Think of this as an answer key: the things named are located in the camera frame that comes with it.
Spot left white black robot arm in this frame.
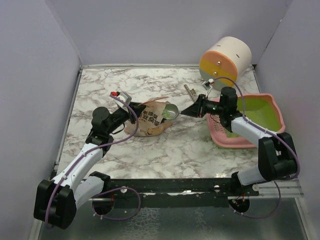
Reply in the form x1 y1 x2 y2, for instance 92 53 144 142
33 102 145 230

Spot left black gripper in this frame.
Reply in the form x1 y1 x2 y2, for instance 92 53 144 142
106 101 146 135

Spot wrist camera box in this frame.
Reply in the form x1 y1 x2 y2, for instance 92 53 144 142
201 78 215 97
110 91 132 111

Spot grey metal litter scoop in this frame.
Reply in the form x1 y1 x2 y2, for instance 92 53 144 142
161 103 180 120

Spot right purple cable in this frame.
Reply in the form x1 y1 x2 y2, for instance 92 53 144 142
211 76 301 181

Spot pink cat litter bag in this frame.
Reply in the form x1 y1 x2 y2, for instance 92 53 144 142
134 96 173 137

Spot round pastel drawer cabinet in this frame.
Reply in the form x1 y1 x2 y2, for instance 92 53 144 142
199 36 252 90

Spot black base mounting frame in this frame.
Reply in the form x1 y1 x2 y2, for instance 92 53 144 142
91 171 259 214

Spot green litter pellets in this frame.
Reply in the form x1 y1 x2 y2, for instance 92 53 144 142
161 109 175 120

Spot metal bag sealing clip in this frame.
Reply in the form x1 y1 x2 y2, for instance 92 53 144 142
183 84 198 102

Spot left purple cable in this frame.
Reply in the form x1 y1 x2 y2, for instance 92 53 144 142
43 94 141 230

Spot pink green litter box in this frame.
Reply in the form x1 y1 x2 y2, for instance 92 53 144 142
206 93 286 149

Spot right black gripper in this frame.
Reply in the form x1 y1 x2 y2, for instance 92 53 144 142
181 94 225 118

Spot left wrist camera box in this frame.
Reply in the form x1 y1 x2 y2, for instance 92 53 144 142
110 91 132 111

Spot purple cable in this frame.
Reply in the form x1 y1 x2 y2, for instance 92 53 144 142
211 76 301 181
43 94 141 230

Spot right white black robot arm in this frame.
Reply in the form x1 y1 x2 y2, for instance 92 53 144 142
181 87 300 196

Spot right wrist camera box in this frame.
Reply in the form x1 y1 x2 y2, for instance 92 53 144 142
201 78 215 97

